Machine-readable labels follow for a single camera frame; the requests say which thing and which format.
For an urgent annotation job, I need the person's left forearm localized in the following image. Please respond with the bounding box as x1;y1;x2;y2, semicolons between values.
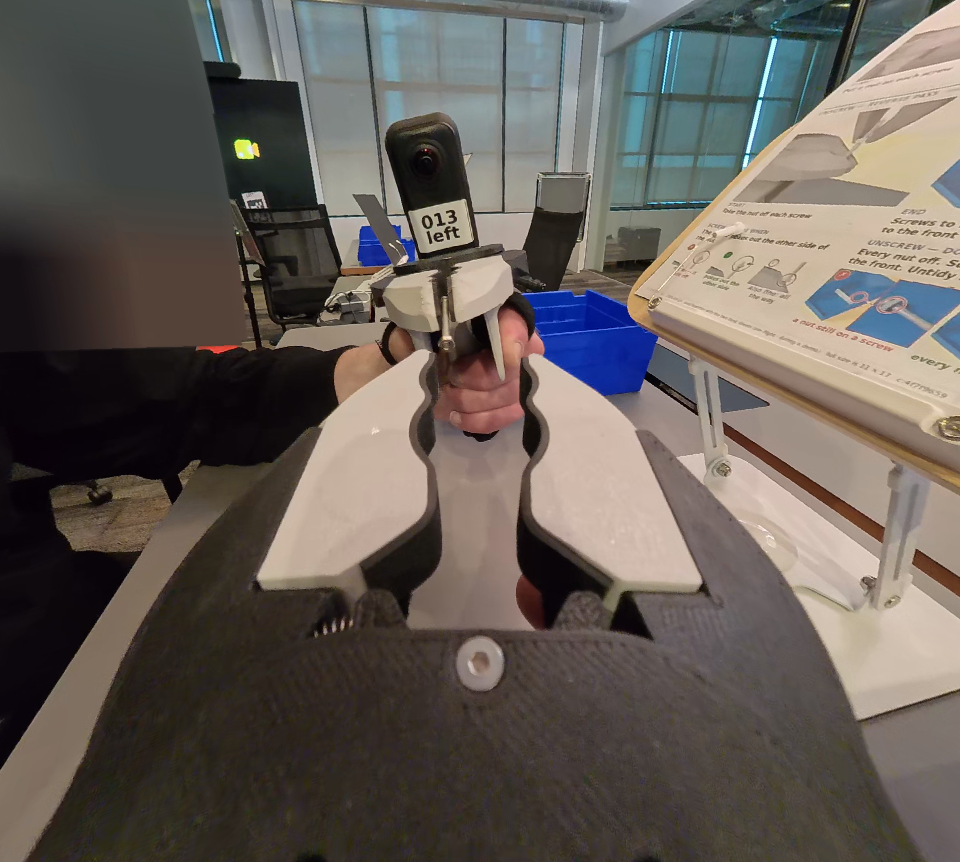
0;344;355;484

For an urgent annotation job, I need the blue plastic bin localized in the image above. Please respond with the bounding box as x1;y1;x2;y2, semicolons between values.
521;289;660;396

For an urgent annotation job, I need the black chair with grey headrest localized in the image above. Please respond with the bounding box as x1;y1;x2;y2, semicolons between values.
521;172;594;275

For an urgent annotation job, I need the white plastic pin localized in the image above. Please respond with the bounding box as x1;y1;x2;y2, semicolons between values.
658;222;749;294

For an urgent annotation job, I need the black mesh office chair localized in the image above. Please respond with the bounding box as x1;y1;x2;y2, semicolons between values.
236;204;346;332

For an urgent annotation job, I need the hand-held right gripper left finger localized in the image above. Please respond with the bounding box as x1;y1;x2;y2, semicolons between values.
255;350;444;619

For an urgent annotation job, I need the printed instruction sheet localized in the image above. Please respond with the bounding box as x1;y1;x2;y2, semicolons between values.
645;0;960;443

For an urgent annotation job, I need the small blue storage bin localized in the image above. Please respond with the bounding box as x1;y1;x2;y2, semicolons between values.
358;226;416;265

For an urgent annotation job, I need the grey desk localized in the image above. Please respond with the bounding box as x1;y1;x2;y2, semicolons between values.
0;323;960;862

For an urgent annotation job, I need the framed sign on wooden board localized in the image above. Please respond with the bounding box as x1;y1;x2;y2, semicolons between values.
628;0;960;495

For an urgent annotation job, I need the black display screen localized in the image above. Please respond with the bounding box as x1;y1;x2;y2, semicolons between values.
206;63;320;212

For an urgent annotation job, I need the person's left hand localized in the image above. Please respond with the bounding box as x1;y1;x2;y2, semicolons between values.
333;314;546;437

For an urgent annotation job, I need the clear plastic holder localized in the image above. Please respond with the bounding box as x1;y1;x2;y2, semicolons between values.
738;511;871;611

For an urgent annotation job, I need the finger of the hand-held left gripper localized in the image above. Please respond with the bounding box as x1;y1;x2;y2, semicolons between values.
452;260;516;324
382;273;445;334

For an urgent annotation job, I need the white board stand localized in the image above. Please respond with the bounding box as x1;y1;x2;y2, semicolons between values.
678;352;960;722

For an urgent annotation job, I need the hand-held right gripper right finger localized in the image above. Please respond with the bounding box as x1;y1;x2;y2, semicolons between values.
516;355;705;611

